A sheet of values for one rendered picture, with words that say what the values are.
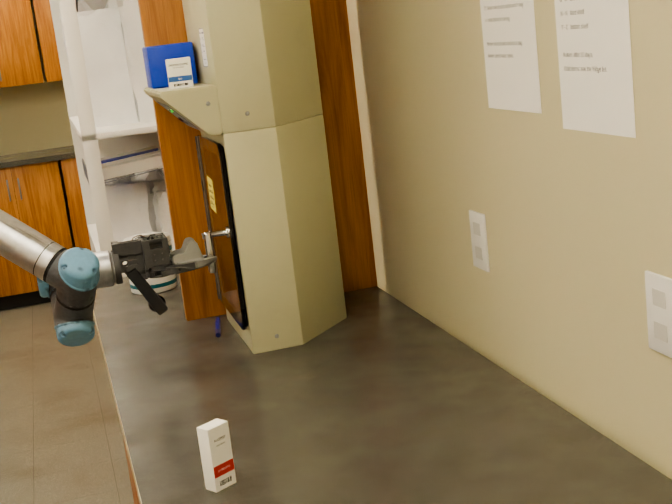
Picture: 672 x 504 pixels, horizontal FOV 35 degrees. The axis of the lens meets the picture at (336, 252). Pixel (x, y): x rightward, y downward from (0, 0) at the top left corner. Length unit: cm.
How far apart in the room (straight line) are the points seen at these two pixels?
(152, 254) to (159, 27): 58
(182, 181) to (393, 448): 107
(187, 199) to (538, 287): 100
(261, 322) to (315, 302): 14
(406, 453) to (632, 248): 47
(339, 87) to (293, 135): 39
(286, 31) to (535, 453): 106
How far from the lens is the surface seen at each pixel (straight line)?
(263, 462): 172
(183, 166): 254
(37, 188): 720
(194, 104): 216
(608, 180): 160
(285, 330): 227
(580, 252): 172
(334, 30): 261
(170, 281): 296
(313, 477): 164
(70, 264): 202
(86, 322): 213
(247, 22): 218
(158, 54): 234
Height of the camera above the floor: 160
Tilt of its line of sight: 12 degrees down
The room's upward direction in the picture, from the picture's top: 7 degrees counter-clockwise
